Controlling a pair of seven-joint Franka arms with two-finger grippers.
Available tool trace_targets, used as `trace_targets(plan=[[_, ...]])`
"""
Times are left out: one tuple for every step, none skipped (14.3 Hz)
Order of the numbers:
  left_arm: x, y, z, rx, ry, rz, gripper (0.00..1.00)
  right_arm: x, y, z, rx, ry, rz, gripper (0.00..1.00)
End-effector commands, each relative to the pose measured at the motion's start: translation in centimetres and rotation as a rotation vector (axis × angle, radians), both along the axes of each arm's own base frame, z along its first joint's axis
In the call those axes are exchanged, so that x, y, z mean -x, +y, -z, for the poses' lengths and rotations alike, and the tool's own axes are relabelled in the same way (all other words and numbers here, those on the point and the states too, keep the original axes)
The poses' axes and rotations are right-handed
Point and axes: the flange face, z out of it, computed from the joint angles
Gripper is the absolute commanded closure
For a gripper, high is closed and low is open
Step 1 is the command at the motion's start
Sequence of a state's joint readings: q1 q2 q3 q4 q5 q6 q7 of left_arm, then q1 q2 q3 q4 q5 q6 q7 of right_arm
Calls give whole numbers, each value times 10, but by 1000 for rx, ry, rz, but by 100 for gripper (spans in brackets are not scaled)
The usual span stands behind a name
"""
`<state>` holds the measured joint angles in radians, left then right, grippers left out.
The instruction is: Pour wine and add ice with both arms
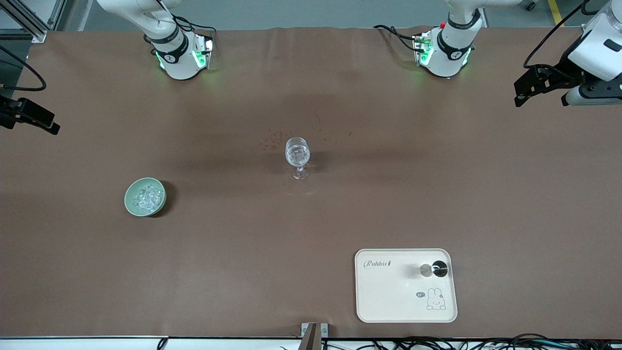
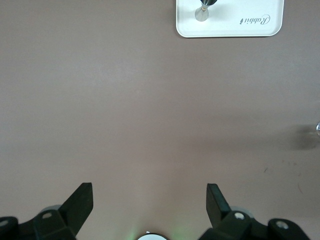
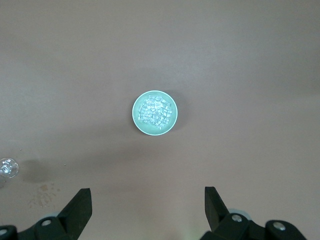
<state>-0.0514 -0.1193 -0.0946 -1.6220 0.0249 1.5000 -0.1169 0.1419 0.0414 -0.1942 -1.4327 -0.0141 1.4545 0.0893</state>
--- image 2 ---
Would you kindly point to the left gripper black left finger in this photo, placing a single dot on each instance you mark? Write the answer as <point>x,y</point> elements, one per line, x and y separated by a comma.
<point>72,210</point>

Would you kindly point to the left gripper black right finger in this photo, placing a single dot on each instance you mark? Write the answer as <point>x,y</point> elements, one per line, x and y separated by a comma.
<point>225,222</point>

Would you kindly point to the cream rabbit print tray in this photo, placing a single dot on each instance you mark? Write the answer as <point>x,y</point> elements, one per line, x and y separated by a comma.
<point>225,28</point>

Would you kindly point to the steel double jigger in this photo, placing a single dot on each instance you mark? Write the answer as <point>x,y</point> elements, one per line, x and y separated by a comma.
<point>202,15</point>

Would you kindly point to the clear wine glass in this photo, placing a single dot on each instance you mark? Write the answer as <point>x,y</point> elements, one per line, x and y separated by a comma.
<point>318,127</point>

